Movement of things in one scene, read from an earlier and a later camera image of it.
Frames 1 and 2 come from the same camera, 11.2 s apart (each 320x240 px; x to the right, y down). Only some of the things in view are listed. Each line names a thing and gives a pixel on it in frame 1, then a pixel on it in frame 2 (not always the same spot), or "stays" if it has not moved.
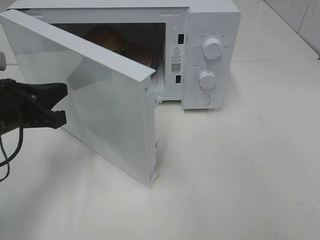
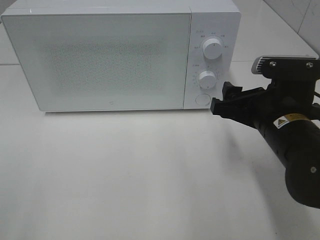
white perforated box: (111, 102) → (77, 62)
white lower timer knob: (207, 79) stays
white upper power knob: (212, 48) stays
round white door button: (203, 99) stays
